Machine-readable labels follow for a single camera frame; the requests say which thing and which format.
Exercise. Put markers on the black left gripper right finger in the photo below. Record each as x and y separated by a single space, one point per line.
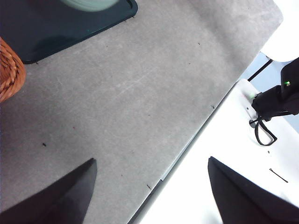
245 203

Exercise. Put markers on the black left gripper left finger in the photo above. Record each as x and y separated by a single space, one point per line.
58 198

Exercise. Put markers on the teal ribbed bowl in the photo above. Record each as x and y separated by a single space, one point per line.
88 4

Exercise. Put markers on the brown wicker basket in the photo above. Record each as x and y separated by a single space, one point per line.
9 74

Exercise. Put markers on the black rectangular tray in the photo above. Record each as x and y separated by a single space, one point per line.
58 30

